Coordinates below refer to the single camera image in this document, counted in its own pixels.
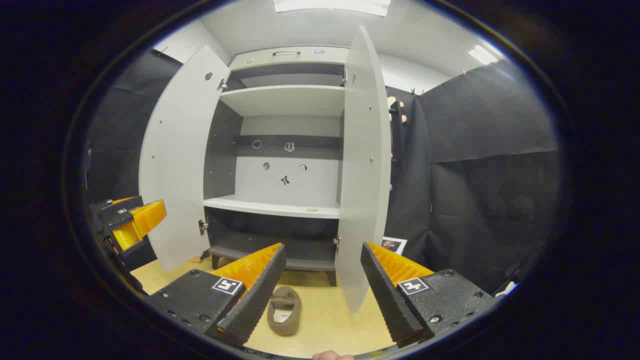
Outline grey shoe cabinet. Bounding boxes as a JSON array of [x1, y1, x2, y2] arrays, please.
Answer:
[[202, 46, 351, 287]]

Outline large ceiling light panel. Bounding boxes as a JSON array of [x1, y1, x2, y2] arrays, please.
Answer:
[[273, 0, 392, 17]]

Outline black backdrop cloth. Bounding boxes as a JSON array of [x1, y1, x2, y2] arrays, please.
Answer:
[[85, 47, 183, 271], [385, 60, 561, 296]]

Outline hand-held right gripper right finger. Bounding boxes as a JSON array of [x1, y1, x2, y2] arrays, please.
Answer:
[[360, 241, 502, 349]]

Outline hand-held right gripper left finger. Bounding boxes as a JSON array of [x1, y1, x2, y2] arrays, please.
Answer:
[[145, 242, 288, 349]]

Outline grey cabinet door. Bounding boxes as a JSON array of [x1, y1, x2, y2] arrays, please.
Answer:
[[138, 45, 232, 272], [334, 25, 392, 314]]

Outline small ceiling light panel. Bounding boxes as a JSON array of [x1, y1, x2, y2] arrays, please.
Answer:
[[468, 45, 499, 66]]

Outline brown fuzzy shoe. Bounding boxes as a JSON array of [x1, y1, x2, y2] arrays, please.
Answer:
[[267, 286, 303, 336]]

